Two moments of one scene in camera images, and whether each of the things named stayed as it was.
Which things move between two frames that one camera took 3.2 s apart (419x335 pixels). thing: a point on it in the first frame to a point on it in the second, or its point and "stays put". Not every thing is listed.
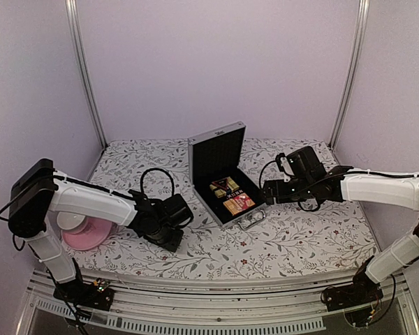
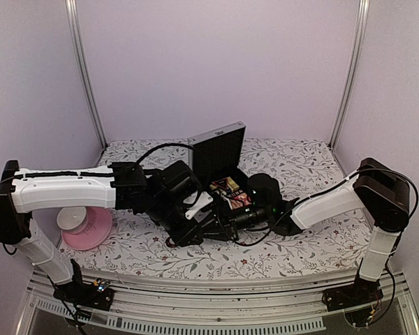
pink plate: (93, 235) stays put
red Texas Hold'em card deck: (239, 203) stays put
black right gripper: (282, 197) to (228, 227)
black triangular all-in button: (222, 183) stays put
